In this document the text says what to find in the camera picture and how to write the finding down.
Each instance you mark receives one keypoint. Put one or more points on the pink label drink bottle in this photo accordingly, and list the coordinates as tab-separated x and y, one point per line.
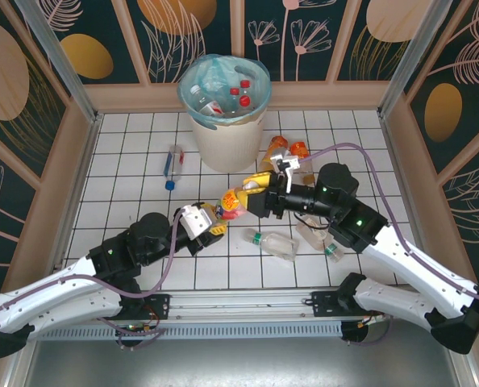
229	200

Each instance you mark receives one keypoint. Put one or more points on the clear bottle red cap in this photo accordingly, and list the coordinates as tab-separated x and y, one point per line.
234	91
245	84

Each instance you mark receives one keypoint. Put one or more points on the aluminium side rail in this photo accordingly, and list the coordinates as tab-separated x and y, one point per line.
401	181
79	181

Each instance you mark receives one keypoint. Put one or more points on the clear bottle blue cap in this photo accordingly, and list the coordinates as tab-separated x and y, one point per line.
175	161

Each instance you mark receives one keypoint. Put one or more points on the cream plastic waste bin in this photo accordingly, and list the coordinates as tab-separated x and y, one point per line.
227	145

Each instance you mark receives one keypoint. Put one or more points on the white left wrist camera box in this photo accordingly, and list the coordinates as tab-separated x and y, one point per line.
195	219

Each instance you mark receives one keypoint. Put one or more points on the juice bottle yellow cap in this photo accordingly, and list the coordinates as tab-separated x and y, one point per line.
273	143

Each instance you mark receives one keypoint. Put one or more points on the light blue bin liner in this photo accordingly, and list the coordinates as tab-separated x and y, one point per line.
207	76

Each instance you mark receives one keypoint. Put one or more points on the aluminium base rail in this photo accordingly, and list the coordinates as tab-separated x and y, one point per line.
239	306

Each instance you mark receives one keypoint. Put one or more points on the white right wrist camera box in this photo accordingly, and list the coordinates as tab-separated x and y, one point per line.
288	165

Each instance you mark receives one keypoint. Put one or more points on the orange NFC label bottle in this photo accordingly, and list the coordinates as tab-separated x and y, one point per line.
300	149

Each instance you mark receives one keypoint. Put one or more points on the grey metal sheet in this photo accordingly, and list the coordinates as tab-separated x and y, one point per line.
239	363

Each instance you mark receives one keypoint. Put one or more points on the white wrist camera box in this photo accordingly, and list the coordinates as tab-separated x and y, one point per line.
195	219
288	165

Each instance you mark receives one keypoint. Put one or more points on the aluminium frame post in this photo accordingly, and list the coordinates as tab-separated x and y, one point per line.
413	60
60	60

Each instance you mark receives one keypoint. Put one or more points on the clear bottle green cap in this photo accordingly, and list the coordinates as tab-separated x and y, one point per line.
277	244
314	238

